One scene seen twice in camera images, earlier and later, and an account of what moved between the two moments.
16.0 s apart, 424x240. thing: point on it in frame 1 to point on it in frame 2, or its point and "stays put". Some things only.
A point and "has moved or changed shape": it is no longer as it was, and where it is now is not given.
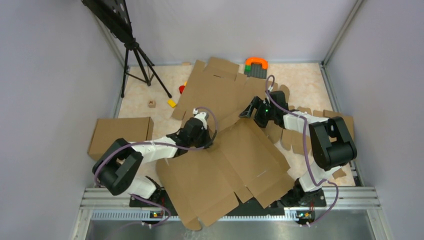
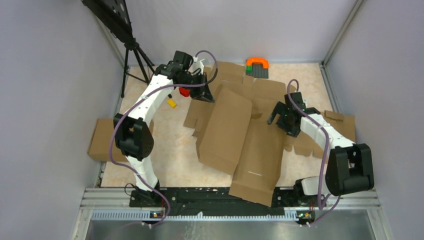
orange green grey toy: x=256 y=67 stays put
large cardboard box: x=203 y=185 has moved or changed shape
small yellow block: x=171 y=103 stays put
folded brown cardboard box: x=106 y=130 stays put
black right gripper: x=258 y=104 to x=292 y=130
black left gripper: x=206 y=132 to x=202 y=93
